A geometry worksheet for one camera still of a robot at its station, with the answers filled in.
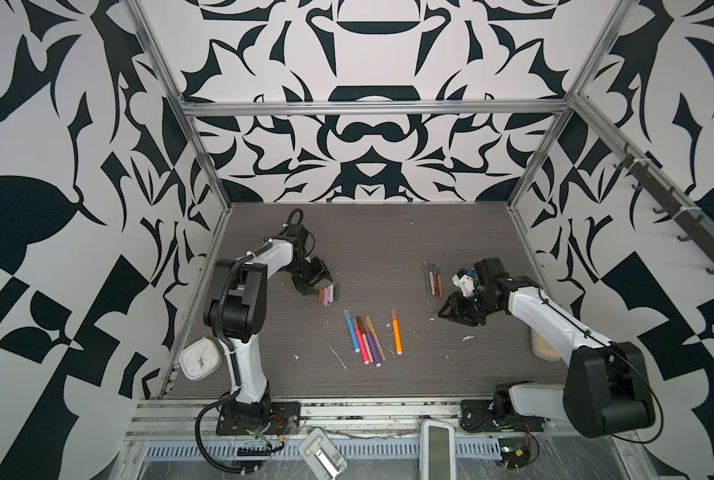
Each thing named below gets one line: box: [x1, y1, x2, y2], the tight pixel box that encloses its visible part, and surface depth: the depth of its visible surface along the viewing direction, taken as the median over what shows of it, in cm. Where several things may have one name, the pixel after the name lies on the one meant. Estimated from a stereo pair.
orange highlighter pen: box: [390, 309, 403, 356], surface depth 89 cm
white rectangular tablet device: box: [419, 419, 457, 480], surface depth 68 cm
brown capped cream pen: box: [356, 316, 373, 363], surface depth 89 cm
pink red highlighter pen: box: [353, 318, 369, 365], surface depth 87 cm
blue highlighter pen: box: [343, 308, 360, 353], surface depth 91 cm
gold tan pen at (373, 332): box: [365, 315, 386, 361], surface depth 89 cm
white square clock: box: [179, 337, 223, 381], surface depth 81 cm
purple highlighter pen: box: [365, 331, 382, 368], surface depth 86 cm
